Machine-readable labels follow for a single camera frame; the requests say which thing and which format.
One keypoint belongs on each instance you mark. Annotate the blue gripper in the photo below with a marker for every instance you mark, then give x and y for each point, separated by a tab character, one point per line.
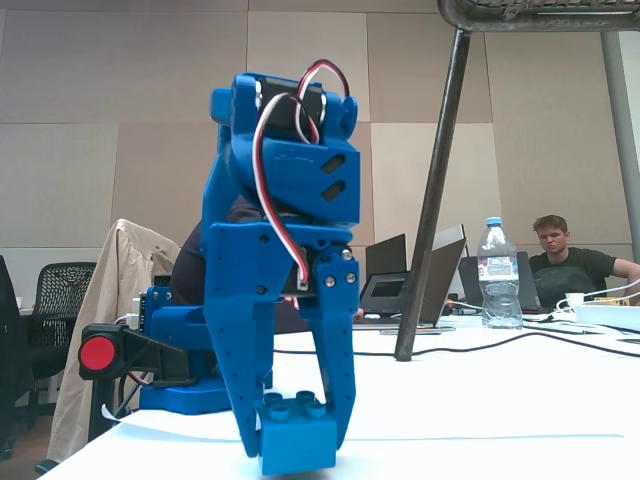
239	265

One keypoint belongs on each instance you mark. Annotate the blue toy brick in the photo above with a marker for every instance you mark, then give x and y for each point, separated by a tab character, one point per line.
297	445

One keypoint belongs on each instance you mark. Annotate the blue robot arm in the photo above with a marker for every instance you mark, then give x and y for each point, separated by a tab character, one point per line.
300	170

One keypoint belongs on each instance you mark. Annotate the small dark laptop screen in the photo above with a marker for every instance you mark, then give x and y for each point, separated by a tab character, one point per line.
385	295

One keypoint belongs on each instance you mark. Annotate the black clamp with red knob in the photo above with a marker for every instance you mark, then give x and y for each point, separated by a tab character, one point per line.
160	357

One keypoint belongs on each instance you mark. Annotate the man with glasses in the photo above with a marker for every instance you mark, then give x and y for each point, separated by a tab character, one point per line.
187	270

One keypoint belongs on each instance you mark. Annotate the black laptop lid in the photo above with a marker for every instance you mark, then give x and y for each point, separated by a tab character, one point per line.
387	255

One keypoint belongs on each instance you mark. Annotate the grey open laptop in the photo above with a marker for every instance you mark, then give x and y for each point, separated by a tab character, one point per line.
445	280

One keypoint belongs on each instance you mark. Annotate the beige jacket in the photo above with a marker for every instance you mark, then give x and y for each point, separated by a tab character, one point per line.
115	280

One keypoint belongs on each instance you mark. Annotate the white paper tag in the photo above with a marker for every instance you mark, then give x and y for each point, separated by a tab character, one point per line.
111	414

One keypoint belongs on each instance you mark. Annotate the black laptop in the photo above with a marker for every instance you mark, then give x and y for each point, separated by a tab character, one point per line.
470	285

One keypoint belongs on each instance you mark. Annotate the dark slanted metal leg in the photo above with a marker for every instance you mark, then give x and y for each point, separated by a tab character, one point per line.
435	200

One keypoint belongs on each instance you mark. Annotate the clear plastic water bottle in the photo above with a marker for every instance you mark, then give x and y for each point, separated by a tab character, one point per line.
499	280

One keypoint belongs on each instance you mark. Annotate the black mesh office chair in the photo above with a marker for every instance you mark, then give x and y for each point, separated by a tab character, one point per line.
60	295

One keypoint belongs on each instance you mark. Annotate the black chair back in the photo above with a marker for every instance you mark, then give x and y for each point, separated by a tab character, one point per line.
7	340

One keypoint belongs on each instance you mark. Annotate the white cup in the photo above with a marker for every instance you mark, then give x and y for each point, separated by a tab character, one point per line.
575	299

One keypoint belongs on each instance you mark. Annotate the man in dark shirt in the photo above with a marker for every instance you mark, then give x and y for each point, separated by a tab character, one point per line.
575	272

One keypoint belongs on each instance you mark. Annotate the white flat box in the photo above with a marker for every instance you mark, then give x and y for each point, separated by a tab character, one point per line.
610	315

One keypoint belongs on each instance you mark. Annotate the grey metal pole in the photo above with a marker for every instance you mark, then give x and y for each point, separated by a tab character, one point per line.
622	150

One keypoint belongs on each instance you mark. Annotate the dark metal frame bar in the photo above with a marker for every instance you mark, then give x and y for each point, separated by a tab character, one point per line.
540	17

